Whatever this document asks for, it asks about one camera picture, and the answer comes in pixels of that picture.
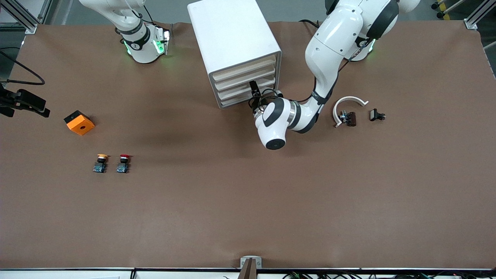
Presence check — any yellow black equipment foot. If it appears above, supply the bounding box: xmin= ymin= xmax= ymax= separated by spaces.
xmin=431 ymin=0 xmax=467 ymax=20

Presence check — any white curved plastic clamp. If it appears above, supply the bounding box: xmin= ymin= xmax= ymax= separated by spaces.
xmin=332 ymin=96 xmax=369 ymax=128

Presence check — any grey metal table bracket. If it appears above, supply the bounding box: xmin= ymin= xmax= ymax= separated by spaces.
xmin=240 ymin=256 xmax=262 ymax=279

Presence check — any white drawer cabinet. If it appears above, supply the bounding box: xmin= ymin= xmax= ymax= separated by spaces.
xmin=188 ymin=0 xmax=282 ymax=109

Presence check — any yellow push button switch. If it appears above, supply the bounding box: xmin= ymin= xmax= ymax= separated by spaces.
xmin=93 ymin=154 xmax=109 ymax=174

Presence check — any orange box with hole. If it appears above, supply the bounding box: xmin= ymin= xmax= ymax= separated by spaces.
xmin=64 ymin=110 xmax=95 ymax=136

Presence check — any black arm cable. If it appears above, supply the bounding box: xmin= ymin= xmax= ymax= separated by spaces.
xmin=248 ymin=88 xmax=284 ymax=114
xmin=0 ymin=48 xmax=46 ymax=85

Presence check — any aluminium frame profile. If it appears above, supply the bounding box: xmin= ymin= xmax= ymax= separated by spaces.
xmin=0 ymin=0 xmax=53 ymax=34
xmin=463 ymin=0 xmax=496 ymax=30

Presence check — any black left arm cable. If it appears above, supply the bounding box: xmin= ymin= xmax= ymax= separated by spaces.
xmin=248 ymin=88 xmax=284 ymax=114

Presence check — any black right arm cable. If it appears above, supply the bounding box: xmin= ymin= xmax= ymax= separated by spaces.
xmin=0 ymin=48 xmax=46 ymax=85

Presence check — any red push button switch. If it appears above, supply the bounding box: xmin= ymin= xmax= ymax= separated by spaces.
xmin=116 ymin=154 xmax=131 ymax=174

